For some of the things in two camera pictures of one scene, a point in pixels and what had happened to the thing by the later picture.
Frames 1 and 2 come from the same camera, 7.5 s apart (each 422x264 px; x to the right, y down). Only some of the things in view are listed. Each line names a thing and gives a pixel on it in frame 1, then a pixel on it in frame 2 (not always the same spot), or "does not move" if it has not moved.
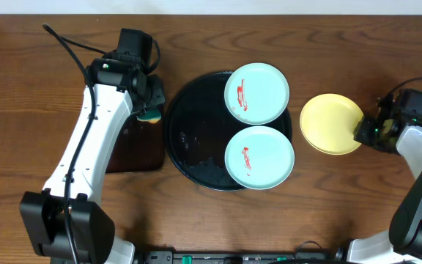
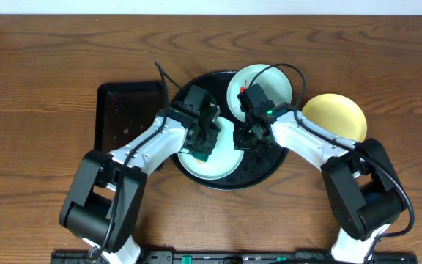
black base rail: [180, 257] does not move
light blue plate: [259, 158] -> [224, 160]
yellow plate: [328, 123] does not move
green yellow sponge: [151, 115] -> [200, 156]
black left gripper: [155, 97] -> [206, 140]
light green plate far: [256, 93] does not move
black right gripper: [365, 136] -> [239, 141]
